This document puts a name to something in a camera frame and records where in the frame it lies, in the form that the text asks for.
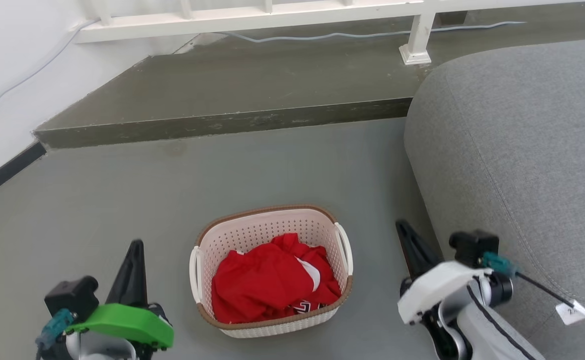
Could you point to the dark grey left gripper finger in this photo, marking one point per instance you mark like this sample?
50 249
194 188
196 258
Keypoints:
130 280

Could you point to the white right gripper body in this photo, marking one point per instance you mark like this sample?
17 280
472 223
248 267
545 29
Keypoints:
437 287

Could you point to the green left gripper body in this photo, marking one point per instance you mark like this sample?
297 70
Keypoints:
127 322

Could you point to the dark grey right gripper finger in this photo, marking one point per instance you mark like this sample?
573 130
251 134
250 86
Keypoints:
415 252

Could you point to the cream perforated plastic laundry basket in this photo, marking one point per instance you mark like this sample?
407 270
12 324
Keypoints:
262 230

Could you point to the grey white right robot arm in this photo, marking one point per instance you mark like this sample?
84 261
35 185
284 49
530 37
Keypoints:
492 337

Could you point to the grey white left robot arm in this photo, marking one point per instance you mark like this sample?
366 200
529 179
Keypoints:
102 349

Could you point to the red jersey garment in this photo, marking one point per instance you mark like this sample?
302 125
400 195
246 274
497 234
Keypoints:
257 282

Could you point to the grey fabric sofa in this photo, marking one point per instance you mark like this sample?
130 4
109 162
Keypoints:
512 140

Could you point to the black baseboard strip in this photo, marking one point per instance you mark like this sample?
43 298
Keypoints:
5 172

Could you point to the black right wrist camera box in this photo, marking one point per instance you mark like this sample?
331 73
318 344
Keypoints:
472 247

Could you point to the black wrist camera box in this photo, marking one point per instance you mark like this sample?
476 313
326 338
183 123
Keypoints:
70 297
472 247

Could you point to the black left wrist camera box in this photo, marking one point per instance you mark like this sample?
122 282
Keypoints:
70 297

